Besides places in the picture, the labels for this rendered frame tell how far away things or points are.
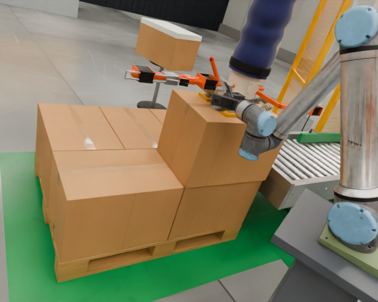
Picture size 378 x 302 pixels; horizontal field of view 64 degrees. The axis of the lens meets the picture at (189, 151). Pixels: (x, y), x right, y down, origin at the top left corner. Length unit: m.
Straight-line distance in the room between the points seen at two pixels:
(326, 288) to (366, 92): 0.80
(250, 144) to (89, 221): 0.82
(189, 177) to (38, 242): 0.95
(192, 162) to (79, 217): 0.60
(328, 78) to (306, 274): 0.79
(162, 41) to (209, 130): 2.15
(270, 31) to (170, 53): 1.94
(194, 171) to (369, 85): 0.90
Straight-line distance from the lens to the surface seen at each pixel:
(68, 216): 1.48
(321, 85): 1.26
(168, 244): 1.93
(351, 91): 1.07
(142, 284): 1.85
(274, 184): 2.05
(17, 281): 1.83
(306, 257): 1.25
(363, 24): 1.06
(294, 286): 1.50
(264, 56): 1.63
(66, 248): 1.63
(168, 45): 3.43
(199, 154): 1.53
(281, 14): 1.62
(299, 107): 1.30
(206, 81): 1.54
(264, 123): 1.22
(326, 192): 2.38
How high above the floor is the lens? 1.46
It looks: 27 degrees down
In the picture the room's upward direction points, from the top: 18 degrees clockwise
